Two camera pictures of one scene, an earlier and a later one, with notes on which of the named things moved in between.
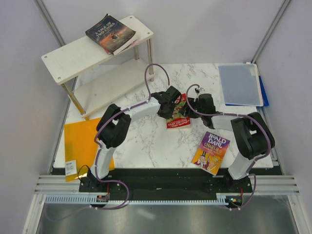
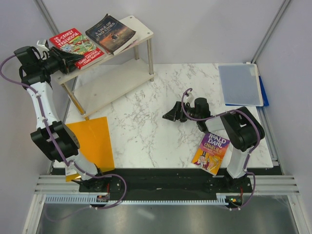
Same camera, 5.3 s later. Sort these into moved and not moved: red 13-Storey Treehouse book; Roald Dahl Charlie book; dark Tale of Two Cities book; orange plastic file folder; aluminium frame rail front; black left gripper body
Moved: black left gripper body; red 13-Storey Treehouse book
Not moved: Roald Dahl Charlie book; aluminium frame rail front; dark Tale of Two Cities book; orange plastic file folder
